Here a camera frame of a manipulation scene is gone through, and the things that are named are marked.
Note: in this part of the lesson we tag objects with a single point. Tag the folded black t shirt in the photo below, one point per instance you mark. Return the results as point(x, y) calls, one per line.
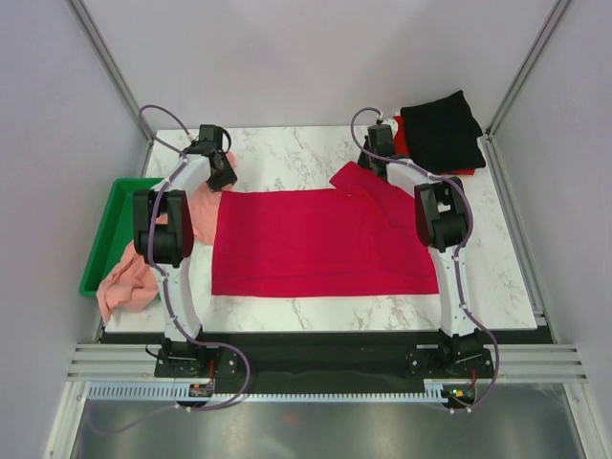
point(442, 136)

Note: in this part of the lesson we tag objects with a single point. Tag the white slotted cable duct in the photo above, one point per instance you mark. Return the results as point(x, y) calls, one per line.
point(186, 392)

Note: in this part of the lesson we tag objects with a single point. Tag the folded red t shirt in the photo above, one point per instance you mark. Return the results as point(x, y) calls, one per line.
point(403, 150)

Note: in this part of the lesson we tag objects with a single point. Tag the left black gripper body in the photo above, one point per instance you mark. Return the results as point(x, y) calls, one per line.
point(224, 177)

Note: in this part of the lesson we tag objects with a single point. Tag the right aluminium frame post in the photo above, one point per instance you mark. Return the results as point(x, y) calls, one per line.
point(542, 40)

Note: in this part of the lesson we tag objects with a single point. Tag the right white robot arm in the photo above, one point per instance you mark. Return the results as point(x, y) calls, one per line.
point(444, 225)

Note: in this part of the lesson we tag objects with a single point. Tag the front aluminium rail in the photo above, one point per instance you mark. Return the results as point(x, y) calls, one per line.
point(519, 363)

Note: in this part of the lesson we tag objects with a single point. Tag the green plastic tray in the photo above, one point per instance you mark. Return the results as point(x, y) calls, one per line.
point(115, 231)

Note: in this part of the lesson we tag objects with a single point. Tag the magenta polo shirt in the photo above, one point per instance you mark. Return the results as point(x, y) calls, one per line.
point(355, 238)

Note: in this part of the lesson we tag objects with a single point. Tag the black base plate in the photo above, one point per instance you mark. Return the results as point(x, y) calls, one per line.
point(317, 360)

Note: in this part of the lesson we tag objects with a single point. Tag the left aluminium frame post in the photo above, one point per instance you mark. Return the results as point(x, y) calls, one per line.
point(96, 40)

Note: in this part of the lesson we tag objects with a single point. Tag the salmon pink t shirt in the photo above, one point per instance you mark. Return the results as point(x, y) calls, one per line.
point(131, 284)

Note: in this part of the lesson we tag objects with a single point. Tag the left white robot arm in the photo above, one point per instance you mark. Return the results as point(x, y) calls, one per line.
point(163, 235)

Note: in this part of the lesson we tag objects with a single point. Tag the aluminium frame post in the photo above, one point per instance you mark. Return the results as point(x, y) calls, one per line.
point(96, 40)
point(542, 40)

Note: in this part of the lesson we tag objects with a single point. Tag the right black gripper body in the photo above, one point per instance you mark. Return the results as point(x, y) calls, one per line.
point(365, 159)

